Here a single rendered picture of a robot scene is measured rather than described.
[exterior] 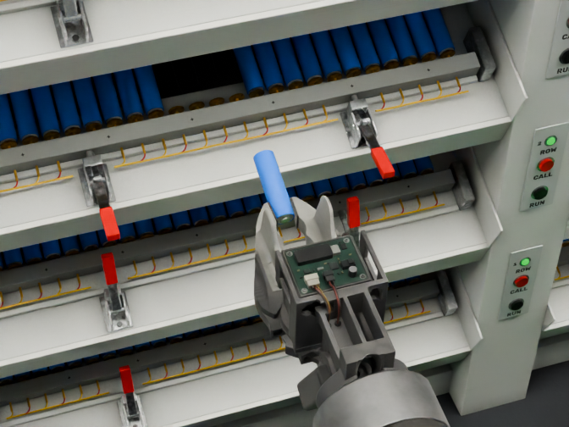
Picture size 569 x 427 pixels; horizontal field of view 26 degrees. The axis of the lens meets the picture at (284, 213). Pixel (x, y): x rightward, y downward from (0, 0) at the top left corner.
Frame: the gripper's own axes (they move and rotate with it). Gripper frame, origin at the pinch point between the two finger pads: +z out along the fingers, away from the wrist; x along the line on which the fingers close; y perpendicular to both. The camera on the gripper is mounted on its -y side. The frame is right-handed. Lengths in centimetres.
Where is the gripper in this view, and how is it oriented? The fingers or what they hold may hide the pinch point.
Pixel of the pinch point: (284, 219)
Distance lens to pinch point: 102.4
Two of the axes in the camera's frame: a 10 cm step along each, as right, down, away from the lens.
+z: -3.0, -7.2, 6.3
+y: 0.1, -6.6, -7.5
